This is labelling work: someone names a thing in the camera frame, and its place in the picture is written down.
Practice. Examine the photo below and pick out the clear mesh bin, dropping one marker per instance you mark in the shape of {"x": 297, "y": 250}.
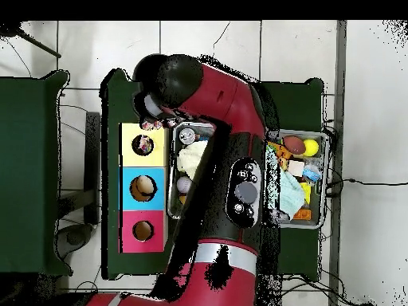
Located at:
{"x": 171, "y": 191}

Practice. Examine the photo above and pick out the pale yellow cloth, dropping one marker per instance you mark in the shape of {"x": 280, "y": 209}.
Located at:
{"x": 193, "y": 158}

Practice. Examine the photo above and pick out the white ball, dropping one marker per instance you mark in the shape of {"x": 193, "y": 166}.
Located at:
{"x": 183, "y": 185}

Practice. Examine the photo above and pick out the brown toy football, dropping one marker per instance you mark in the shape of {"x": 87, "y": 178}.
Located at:
{"x": 294, "y": 144}

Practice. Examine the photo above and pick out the silver drink can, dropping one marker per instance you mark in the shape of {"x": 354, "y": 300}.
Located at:
{"x": 187, "y": 135}

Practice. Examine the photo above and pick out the clear plastic bottle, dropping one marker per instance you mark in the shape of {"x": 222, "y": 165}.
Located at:
{"x": 312, "y": 173}

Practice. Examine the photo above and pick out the orange toy brick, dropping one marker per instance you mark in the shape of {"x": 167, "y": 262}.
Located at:
{"x": 302, "y": 215}

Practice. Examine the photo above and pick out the yellow ball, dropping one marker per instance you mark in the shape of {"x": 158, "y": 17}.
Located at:
{"x": 310, "y": 147}

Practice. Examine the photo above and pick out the dark green side table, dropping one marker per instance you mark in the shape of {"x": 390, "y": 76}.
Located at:
{"x": 35, "y": 159}

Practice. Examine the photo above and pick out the black tripod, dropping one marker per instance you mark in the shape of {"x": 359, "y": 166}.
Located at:
{"x": 9, "y": 29}

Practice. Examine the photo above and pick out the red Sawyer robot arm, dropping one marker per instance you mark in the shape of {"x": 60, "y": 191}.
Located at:
{"x": 223, "y": 95}

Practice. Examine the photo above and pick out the dark green table cloth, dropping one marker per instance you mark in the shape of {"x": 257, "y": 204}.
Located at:
{"x": 121, "y": 102}

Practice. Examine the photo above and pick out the mint green cloth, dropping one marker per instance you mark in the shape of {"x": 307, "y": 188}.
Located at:
{"x": 292, "y": 196}

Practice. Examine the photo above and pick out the colourful patterned fabric toy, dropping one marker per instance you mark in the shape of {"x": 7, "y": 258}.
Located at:
{"x": 153, "y": 124}

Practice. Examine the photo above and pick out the plain wooden block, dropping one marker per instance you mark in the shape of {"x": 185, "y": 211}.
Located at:
{"x": 296, "y": 167}

